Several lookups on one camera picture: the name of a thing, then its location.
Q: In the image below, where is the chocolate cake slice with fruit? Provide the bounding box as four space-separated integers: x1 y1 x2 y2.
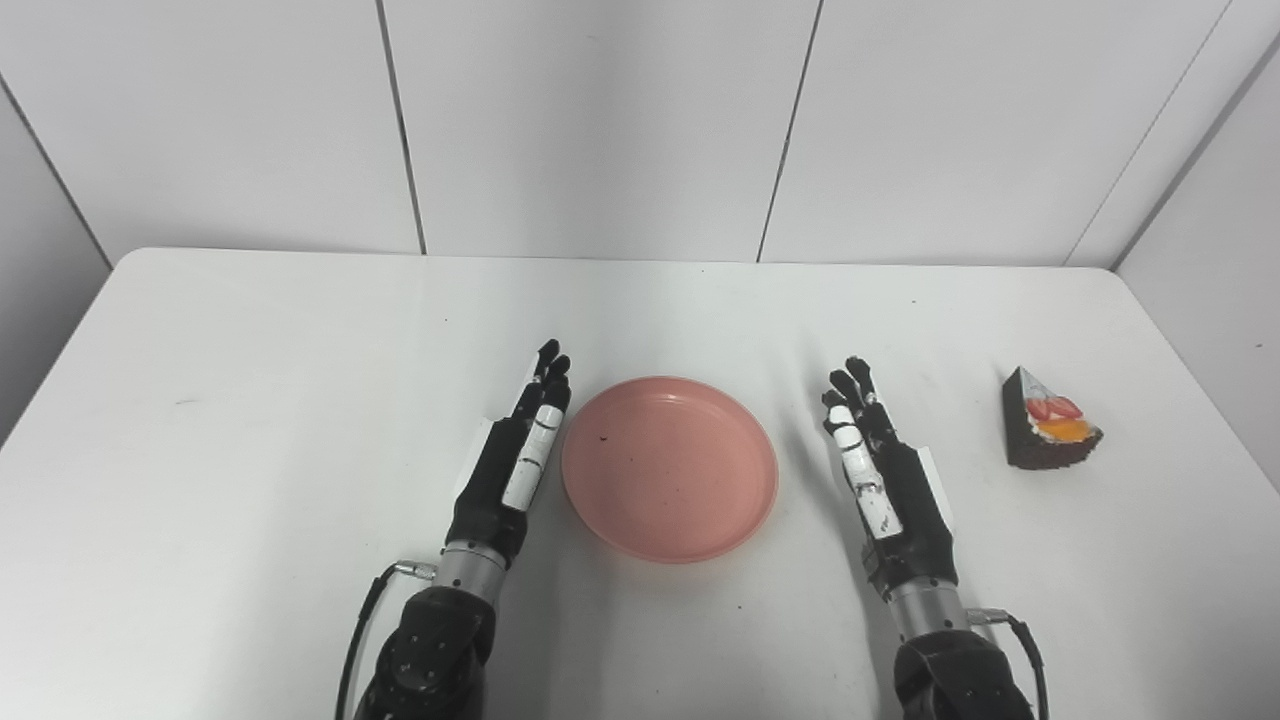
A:
1003 366 1105 472

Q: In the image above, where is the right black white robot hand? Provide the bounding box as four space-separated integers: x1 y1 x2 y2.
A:
821 356 959 602

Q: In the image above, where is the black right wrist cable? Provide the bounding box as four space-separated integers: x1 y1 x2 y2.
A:
966 607 1051 720

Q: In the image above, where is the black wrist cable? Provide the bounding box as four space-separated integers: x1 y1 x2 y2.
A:
966 607 1051 720
333 561 438 720

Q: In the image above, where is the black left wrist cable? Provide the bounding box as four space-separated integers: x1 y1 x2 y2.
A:
333 561 438 720

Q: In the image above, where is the pink round plate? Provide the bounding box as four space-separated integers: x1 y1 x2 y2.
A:
560 376 780 565

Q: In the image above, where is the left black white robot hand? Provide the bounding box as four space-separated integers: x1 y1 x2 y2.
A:
445 339 573 571

